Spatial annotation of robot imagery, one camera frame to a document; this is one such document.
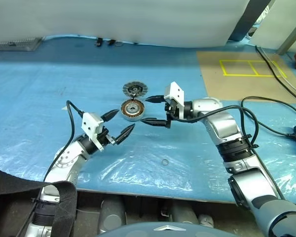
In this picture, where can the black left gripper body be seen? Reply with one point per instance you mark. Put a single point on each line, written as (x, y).
(106, 138)

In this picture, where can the small black clip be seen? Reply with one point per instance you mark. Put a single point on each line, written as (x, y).
(111, 42)
(98, 42)

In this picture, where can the dark grey post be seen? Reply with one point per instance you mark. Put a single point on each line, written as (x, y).
(246, 22)

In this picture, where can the grey rounded cylinder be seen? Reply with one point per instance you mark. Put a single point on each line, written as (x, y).
(112, 214)
(183, 212)

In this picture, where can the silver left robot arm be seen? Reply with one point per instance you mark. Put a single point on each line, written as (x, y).
(64, 160)

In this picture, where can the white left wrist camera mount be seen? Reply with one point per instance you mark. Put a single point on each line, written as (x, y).
(91, 123)

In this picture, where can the grey metal grate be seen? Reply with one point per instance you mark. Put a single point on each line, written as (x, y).
(14, 44)

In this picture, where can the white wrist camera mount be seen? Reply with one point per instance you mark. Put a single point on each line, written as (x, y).
(91, 123)
(175, 91)

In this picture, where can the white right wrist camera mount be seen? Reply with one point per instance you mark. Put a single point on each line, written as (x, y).
(175, 91)

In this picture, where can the silver motor end cover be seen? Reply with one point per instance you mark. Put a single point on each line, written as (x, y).
(135, 89)

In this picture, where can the white foam backdrop sheet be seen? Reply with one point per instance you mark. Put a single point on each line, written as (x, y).
(113, 19)

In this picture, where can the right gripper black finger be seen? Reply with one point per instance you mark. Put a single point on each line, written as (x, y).
(155, 99)
(154, 122)

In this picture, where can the grey robot torso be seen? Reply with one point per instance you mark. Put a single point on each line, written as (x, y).
(162, 232)

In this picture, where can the brown cardboard sheet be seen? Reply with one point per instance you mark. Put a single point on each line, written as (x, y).
(212, 74)

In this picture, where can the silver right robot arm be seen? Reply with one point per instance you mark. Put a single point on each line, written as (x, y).
(224, 126)

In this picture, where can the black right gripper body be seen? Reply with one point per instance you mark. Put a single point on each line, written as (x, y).
(169, 111)

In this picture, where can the copper-wound motor stator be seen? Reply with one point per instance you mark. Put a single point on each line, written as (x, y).
(135, 118)

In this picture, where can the aluminium profile bar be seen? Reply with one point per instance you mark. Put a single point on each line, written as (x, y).
(291, 34)

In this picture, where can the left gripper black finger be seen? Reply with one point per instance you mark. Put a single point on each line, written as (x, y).
(125, 133)
(111, 115)

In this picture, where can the blue foam sheet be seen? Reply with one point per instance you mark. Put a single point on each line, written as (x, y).
(39, 86)

